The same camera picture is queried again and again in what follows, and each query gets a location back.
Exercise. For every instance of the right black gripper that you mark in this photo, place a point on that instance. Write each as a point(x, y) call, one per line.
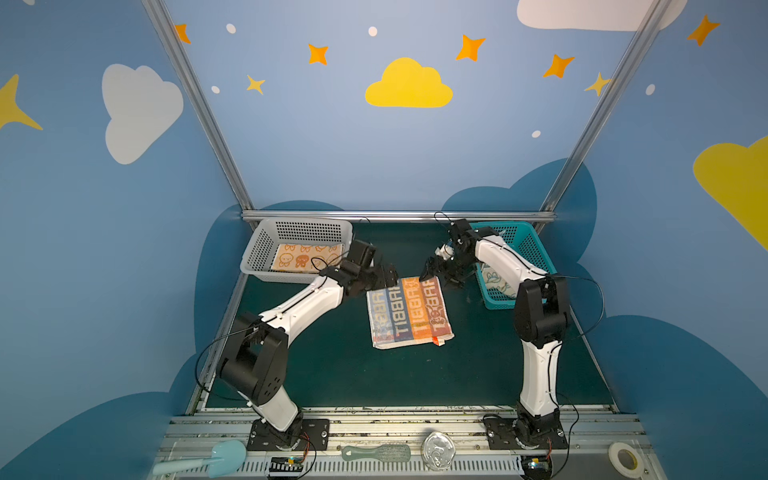
point(442, 271)

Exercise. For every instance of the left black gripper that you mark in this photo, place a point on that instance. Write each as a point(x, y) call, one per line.
point(380, 277)

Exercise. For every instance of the cream rabbit lettered towel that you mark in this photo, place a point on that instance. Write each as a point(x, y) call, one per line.
point(413, 312)

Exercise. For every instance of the white perforated plastic basket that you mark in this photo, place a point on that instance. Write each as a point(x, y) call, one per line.
point(260, 252)

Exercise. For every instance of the orange white patterned towel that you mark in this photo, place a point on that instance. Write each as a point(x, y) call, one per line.
point(300, 258)

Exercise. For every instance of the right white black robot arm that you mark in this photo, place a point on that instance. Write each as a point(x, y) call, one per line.
point(541, 319)

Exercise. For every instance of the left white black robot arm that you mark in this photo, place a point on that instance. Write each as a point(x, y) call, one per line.
point(254, 359)

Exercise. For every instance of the blue patterned towel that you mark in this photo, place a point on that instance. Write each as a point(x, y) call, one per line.
point(498, 288)

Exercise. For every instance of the teal perforated plastic basket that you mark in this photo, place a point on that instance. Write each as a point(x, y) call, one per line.
point(523, 239)

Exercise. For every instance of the green plastic brush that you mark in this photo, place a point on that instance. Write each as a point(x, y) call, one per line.
point(387, 453)

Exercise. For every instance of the left small circuit board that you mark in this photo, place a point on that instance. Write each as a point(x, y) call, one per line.
point(291, 467)

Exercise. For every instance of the small circuit board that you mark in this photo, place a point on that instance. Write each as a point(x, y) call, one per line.
point(536, 468)
point(291, 467)

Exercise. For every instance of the right small circuit board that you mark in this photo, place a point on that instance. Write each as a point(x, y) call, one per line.
point(536, 468)

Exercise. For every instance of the white tape roll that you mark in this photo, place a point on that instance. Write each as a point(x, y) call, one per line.
point(626, 460)

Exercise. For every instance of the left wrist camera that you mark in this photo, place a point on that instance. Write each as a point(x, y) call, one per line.
point(361, 253)

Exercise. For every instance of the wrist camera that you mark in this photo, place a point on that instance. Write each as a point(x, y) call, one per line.
point(361, 253)
point(461, 232)

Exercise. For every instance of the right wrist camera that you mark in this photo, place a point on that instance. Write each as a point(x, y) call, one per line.
point(461, 232)

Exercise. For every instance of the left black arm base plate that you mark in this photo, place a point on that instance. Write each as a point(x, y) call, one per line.
point(315, 433)

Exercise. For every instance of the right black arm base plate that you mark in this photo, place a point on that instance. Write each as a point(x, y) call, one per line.
point(502, 433)

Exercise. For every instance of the aluminium front rail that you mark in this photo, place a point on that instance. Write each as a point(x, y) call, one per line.
point(589, 429)

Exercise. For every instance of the aluminium frame right post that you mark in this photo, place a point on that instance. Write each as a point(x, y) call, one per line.
point(641, 42)

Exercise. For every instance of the aluminium frame post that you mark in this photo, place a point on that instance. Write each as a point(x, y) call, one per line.
point(161, 20)
point(641, 42)

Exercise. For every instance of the aluminium frame left post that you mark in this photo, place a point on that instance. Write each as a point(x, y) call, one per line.
point(161, 20)

